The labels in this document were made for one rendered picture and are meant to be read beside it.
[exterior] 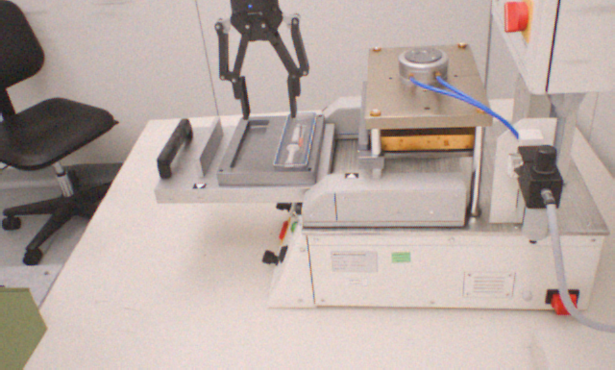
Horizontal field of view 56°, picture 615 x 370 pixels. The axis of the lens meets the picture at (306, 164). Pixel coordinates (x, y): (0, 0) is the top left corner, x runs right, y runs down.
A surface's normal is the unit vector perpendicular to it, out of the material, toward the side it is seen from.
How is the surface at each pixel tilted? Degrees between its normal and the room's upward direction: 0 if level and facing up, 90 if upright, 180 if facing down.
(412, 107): 0
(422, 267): 90
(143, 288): 0
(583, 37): 90
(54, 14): 90
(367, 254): 90
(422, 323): 0
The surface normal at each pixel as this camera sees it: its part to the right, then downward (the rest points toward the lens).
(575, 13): -0.11, 0.54
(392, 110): -0.09, -0.84
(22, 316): 0.99, -0.02
